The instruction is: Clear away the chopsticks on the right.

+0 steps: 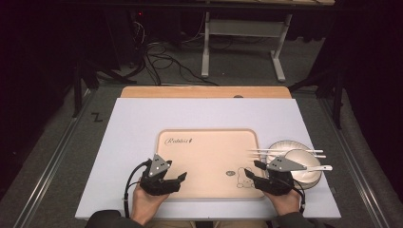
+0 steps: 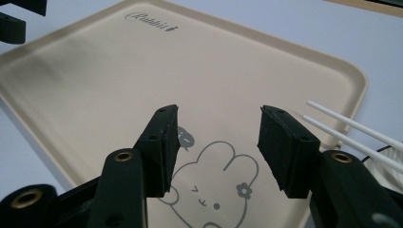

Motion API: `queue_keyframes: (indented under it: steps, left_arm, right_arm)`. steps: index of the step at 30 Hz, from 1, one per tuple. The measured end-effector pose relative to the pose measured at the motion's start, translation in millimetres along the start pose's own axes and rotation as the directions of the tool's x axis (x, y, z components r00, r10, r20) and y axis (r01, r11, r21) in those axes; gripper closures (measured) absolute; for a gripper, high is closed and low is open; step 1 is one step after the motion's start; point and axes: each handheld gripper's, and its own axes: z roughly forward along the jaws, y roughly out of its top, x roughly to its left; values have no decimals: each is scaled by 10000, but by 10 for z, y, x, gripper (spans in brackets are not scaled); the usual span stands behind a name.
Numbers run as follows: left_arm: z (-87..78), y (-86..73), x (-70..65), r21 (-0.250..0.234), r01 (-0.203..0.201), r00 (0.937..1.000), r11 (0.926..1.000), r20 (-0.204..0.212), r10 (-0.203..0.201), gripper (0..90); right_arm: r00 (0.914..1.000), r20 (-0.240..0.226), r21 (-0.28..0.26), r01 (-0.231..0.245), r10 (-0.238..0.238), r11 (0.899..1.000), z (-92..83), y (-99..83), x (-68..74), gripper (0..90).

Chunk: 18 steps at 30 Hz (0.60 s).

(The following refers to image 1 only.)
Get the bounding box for white plate with dark rim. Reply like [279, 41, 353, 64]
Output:
[265, 140, 323, 191]

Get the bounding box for white board table cover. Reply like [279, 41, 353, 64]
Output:
[74, 97, 342, 220]

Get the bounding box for dark equipment cabinet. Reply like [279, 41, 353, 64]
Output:
[104, 9, 182, 72]

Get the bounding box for white chopstick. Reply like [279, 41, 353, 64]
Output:
[250, 152, 327, 159]
[248, 148, 324, 154]

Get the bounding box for beige plastic tray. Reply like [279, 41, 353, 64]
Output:
[154, 127, 268, 201]

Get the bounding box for right hand-held gripper black cable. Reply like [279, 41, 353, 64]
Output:
[292, 185, 307, 214]

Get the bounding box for left hand-held gripper black cable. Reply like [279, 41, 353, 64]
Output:
[124, 159, 154, 219]

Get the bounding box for black floor stand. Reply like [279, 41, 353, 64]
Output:
[287, 66, 347, 130]
[71, 58, 138, 119]

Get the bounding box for bundle of black floor cables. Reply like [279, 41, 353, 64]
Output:
[125, 20, 221, 87]

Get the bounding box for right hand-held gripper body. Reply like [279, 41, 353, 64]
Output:
[252, 156, 308, 197]

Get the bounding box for wooden table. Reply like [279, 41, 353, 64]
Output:
[120, 85, 293, 100]

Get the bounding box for hand-held gripper black cable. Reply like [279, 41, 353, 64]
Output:
[124, 159, 154, 219]
[292, 185, 307, 214]

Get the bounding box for person's left hand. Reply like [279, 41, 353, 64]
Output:
[130, 182, 171, 226]

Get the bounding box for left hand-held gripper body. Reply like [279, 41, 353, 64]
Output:
[139, 154, 182, 197]

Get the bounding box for person's right hand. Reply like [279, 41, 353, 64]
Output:
[263, 189, 302, 217]

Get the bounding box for white ceramic spoon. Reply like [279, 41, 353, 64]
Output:
[290, 164, 334, 174]

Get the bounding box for white metal desk frame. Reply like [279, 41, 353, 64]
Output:
[201, 10, 295, 84]

